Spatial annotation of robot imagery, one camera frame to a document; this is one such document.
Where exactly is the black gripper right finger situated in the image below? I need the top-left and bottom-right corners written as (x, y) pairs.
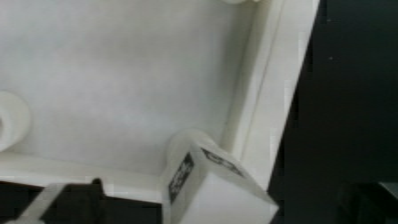
top-left (340, 182), bottom-right (398, 224)

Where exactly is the white table leg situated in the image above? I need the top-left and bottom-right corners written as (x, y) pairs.
top-left (162, 129), bottom-right (280, 224)

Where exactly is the white square tabletop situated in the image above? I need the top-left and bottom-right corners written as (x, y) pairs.
top-left (0, 0), bottom-right (320, 201)

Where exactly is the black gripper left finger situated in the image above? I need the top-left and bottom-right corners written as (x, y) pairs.
top-left (11, 178), bottom-right (111, 224)

